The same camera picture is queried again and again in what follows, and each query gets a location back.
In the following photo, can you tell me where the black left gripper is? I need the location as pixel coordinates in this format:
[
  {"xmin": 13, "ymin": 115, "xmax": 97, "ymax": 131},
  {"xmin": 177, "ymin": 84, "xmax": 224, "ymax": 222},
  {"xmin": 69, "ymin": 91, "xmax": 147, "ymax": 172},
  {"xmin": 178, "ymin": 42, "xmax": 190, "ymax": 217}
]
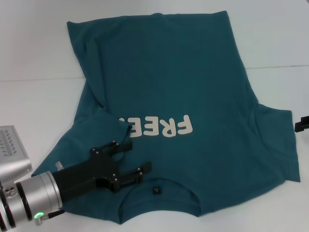
[{"xmin": 52, "ymin": 141, "xmax": 153, "ymax": 201}]

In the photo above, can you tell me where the teal t-shirt with FREE print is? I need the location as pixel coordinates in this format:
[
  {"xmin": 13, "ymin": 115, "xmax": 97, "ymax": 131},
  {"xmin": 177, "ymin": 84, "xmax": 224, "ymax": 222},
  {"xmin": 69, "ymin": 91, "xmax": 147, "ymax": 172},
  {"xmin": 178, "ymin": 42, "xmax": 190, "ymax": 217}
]
[{"xmin": 31, "ymin": 11, "xmax": 301, "ymax": 218}]

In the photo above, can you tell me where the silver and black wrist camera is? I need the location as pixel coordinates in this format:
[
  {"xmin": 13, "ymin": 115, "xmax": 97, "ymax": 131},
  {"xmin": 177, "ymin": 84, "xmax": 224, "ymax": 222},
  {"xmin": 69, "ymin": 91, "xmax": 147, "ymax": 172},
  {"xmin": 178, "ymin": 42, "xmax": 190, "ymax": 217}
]
[{"xmin": 0, "ymin": 125, "xmax": 33, "ymax": 184}]

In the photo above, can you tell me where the silver plug with dark cable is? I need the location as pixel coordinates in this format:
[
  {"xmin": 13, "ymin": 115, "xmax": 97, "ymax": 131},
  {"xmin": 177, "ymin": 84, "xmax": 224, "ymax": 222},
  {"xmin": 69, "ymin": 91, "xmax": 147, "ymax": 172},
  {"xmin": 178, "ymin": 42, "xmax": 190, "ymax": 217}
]
[{"xmin": 35, "ymin": 209, "xmax": 65, "ymax": 220}]

